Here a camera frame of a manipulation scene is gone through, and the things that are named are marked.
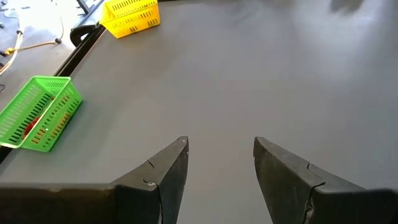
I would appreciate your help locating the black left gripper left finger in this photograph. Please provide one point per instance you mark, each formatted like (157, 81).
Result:
(161, 193)

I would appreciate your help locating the black curved clamp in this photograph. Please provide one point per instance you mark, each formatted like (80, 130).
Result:
(76, 32)

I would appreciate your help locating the long red chili pepper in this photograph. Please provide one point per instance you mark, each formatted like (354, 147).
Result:
(31, 126)

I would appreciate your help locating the yellow plastic basket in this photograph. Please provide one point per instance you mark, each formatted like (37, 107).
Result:
(124, 26)

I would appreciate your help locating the green plastic basket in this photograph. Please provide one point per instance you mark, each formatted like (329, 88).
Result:
(76, 98)

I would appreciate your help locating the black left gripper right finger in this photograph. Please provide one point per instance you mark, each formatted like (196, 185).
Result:
(283, 186)

